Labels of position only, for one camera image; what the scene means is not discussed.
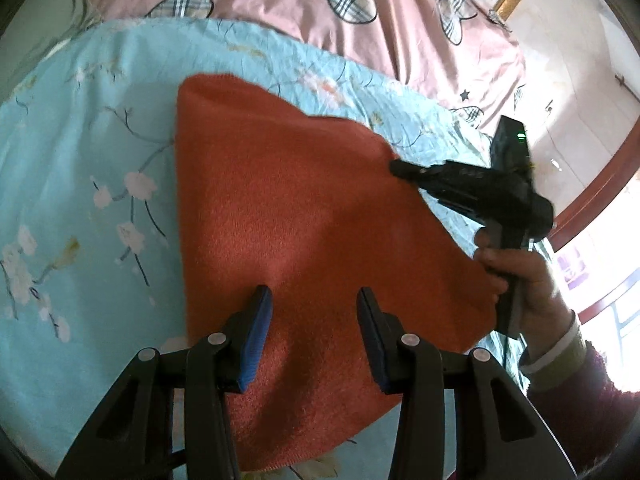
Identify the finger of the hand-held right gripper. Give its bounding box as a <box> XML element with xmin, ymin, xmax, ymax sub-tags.
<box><xmin>389</xmin><ymin>159</ymin><xmax>501</xmax><ymax>194</ymax></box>
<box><xmin>425</xmin><ymin>184</ymin><xmax>497</xmax><ymax>217</ymax></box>

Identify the person's right hand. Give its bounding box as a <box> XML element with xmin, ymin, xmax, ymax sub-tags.
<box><xmin>472</xmin><ymin>227</ymin><xmax>577</xmax><ymax>357</ymax></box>

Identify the pink quilt with plaid hearts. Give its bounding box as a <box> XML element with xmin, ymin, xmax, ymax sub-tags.
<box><xmin>70</xmin><ymin>0</ymin><xmax>528</xmax><ymax>136</ymax></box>

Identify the person's right forearm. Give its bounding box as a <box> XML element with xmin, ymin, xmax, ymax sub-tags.
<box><xmin>517</xmin><ymin>310</ymin><xmax>640</xmax><ymax>480</ymax></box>

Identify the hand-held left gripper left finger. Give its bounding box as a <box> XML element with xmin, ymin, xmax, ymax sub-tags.
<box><xmin>55</xmin><ymin>285</ymin><xmax>274</xmax><ymax>480</ymax></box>

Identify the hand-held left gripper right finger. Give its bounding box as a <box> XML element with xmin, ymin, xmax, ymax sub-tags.
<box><xmin>356</xmin><ymin>287</ymin><xmax>583</xmax><ymax>480</ymax></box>

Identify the light blue floral bedsheet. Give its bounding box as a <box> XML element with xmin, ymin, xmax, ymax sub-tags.
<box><xmin>0</xmin><ymin>17</ymin><xmax>556</xmax><ymax>480</ymax></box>

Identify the brown wooden window frame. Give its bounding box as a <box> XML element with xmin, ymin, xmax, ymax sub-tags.
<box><xmin>550</xmin><ymin>157</ymin><xmax>640</xmax><ymax>341</ymax></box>

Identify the orange knit sweater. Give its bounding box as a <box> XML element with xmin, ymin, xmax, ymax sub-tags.
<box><xmin>176</xmin><ymin>74</ymin><xmax>506</xmax><ymax>473</ymax></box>

